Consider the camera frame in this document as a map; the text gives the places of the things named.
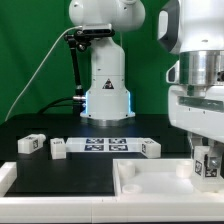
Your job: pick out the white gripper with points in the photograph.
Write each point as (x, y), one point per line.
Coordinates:
(199, 116)

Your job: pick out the white square tabletop part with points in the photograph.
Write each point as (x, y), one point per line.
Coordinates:
(160, 177)

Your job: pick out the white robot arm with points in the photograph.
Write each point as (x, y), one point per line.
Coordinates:
(192, 29)

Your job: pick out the white plate with markers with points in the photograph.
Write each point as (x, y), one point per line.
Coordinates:
(111, 145)

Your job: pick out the white U-shaped obstacle frame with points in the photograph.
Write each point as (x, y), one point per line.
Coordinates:
(129, 208)

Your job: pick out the grey mounted camera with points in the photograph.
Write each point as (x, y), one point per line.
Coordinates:
(97, 29)

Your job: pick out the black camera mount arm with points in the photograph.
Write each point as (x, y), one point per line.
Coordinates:
(76, 63)

